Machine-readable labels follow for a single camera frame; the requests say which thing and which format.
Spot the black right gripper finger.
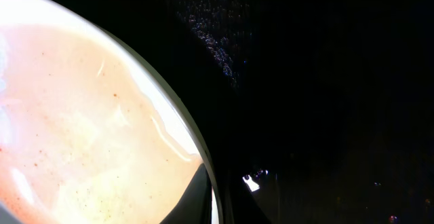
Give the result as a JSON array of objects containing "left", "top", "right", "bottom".
[{"left": 161, "top": 164, "right": 212, "bottom": 224}]

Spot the light blue plate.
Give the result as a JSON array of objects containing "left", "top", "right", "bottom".
[{"left": 1, "top": 0, "right": 224, "bottom": 223}]

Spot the round black tray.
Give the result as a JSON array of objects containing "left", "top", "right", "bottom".
[{"left": 52, "top": 0, "right": 433, "bottom": 223}]

